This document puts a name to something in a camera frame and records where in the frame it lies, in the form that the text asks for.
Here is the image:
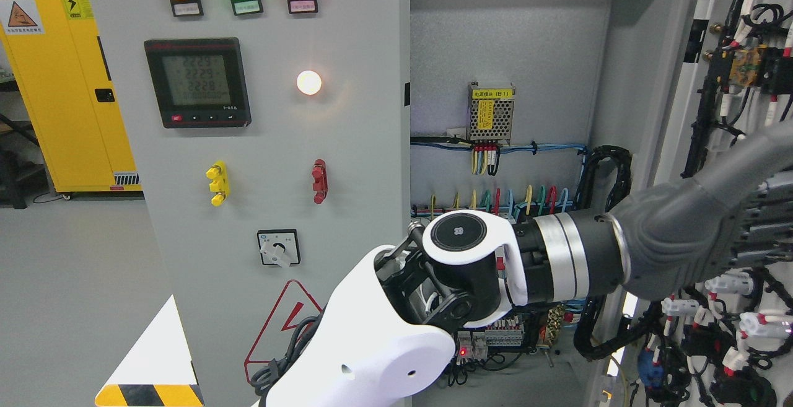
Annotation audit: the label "grey cabinet door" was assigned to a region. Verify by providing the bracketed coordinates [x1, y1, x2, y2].
[578, 0, 791, 406]
[92, 0, 410, 406]

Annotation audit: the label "red terminal posts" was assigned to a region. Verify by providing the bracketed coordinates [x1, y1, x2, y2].
[312, 159, 328, 204]

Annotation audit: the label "metal mesh power supply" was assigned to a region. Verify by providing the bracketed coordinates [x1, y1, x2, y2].
[467, 81, 515, 144]

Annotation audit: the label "white indicator lamp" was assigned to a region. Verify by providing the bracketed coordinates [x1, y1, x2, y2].
[296, 70, 323, 95]

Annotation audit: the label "red electric danger sticker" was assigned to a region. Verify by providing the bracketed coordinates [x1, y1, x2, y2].
[244, 279, 322, 381]

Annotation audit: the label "lower relay row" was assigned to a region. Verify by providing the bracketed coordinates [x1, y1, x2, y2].
[455, 315, 526, 364]

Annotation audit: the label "yellow terminal posts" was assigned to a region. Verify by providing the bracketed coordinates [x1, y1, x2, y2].
[206, 160, 230, 207]

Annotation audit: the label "black digital power meter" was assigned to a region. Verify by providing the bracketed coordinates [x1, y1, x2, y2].
[144, 37, 252, 129]

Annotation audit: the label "yellow safety cabinet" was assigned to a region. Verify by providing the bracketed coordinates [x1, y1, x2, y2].
[2, 0, 142, 193]

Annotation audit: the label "rotary selector switch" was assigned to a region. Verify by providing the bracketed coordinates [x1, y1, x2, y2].
[256, 229, 301, 268]

